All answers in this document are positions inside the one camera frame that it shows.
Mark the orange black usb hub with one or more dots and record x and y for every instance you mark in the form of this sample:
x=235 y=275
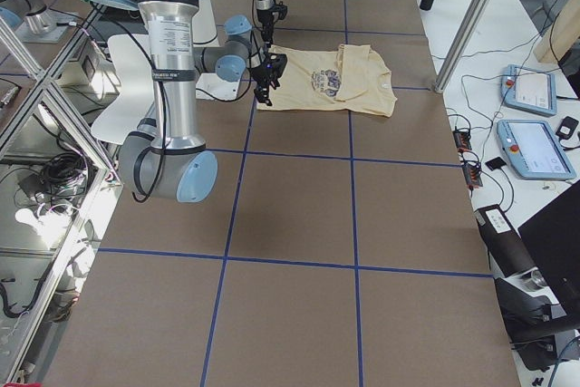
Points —
x=472 y=174
x=462 y=140

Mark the beige long-sleeve graphic t-shirt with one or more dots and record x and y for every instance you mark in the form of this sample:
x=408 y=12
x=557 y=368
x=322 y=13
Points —
x=353 y=78

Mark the blue teach pendant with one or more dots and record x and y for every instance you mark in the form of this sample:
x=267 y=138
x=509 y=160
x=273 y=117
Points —
x=528 y=90
x=533 y=150

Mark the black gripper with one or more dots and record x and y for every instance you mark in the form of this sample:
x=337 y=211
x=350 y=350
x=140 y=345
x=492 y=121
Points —
x=261 y=77
x=265 y=18

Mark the upper blue teach pendant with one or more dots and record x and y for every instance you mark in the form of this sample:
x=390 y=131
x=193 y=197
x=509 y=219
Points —
x=528 y=90

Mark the aluminium frame post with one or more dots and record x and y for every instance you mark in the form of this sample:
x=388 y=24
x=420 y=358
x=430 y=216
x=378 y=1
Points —
x=460 y=42

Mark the lower blue teach pendant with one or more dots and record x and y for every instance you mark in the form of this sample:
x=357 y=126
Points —
x=533 y=150

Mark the black monitor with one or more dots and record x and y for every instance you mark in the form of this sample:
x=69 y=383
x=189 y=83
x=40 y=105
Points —
x=551 y=238

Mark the white chair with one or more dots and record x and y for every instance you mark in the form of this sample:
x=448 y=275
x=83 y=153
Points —
x=136 y=94

